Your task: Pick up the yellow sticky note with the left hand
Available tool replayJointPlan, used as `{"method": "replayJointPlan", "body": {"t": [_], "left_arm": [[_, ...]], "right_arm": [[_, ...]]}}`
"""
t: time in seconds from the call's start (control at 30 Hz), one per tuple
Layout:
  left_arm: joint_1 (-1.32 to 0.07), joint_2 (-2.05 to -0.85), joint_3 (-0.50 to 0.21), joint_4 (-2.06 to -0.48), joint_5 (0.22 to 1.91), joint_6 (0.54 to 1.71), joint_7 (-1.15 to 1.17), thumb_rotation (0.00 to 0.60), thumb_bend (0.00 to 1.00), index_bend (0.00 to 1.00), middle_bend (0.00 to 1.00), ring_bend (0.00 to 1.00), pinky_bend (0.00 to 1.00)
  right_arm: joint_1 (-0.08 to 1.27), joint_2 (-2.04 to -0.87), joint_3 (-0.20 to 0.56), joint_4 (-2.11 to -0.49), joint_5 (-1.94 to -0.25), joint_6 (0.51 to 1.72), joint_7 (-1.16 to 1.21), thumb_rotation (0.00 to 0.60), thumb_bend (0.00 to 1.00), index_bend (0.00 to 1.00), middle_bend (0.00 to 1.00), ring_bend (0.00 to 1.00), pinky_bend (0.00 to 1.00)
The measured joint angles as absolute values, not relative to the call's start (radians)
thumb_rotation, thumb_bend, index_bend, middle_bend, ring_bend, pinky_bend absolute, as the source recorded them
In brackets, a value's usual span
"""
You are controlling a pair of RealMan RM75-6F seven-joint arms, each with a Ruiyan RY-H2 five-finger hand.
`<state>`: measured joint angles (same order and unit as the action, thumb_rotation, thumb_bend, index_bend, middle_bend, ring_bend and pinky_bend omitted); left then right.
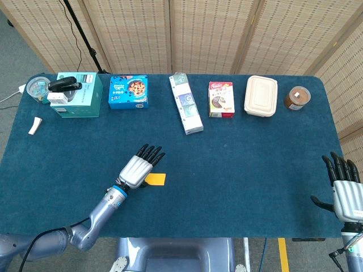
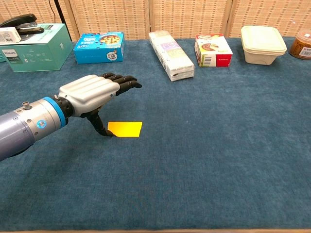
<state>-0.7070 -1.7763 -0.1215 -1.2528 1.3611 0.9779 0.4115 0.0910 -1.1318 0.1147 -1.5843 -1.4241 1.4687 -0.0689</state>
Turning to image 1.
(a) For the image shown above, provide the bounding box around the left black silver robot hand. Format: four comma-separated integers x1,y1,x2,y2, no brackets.
117,143,166,190

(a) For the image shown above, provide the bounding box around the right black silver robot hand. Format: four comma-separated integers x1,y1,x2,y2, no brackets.
310,151,363,225

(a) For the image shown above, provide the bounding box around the blue felt table cover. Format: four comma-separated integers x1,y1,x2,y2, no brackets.
0,73,345,239

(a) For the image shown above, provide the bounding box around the blue cookie box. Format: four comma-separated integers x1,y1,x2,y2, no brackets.
108,74,149,110

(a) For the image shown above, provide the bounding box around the long white box pack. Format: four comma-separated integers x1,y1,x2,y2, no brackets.
168,72,204,135

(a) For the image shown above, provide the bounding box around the teal product box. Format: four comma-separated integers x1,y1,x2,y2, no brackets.
50,71,104,118

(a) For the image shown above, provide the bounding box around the grey-blue robot torso base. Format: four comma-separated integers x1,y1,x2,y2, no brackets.
115,237,237,272

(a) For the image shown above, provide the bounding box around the bamboo folding screen panel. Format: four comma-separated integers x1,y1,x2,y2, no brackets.
231,0,363,76
169,0,260,75
305,19,363,182
78,0,172,74
0,0,110,74

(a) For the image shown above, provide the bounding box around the small white box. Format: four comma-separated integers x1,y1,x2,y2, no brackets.
47,92,69,105

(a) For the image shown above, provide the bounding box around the white curved paper piece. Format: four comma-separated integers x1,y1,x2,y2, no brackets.
28,116,43,135

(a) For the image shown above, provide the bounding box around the red white chocolate box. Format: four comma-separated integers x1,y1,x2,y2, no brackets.
208,81,235,118

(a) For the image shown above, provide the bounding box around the white table leg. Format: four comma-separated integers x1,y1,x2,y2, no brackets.
242,237,251,272

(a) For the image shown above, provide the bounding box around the black stapler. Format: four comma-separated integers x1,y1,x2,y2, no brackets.
48,76,83,92

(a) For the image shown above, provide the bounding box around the brown jar with clear lid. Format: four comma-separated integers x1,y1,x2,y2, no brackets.
284,86,311,112

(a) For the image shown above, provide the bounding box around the clear plastic cup with clips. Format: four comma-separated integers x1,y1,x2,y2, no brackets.
26,76,51,104

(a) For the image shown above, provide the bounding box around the beige lidded food container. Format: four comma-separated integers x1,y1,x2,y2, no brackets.
244,75,278,117

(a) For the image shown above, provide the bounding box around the black tripod stand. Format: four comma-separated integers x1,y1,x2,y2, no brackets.
62,0,110,75

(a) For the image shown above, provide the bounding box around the black plug cable on right arm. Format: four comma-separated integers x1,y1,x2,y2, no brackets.
328,248,351,266

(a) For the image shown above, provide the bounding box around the black bracket under table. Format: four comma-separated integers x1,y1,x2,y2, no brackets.
292,237,326,243

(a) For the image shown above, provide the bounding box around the thin blue cable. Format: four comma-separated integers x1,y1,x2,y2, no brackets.
261,237,268,272

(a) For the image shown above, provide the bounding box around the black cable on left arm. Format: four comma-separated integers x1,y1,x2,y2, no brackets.
19,217,92,272

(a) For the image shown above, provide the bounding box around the white plug with cable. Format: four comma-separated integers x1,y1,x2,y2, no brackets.
0,83,27,104

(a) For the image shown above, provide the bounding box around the thin black hanging cable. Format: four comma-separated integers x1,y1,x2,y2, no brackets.
58,0,82,73

